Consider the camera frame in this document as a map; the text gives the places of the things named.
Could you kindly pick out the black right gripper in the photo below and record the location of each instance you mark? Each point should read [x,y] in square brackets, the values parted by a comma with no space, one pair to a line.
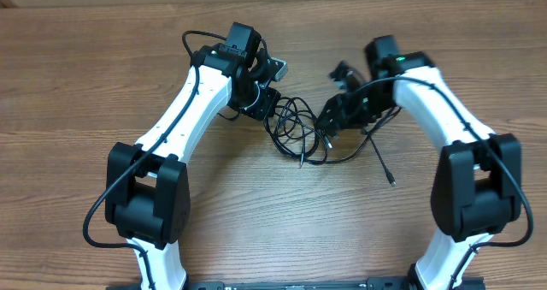
[344,115]

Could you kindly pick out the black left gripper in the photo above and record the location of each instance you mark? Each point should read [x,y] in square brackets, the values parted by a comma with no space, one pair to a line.
[267,106]

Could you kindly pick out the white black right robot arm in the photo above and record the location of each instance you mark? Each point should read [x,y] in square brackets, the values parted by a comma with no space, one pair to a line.
[476,198]

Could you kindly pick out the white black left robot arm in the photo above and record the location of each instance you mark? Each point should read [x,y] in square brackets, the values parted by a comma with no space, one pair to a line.
[146,202]

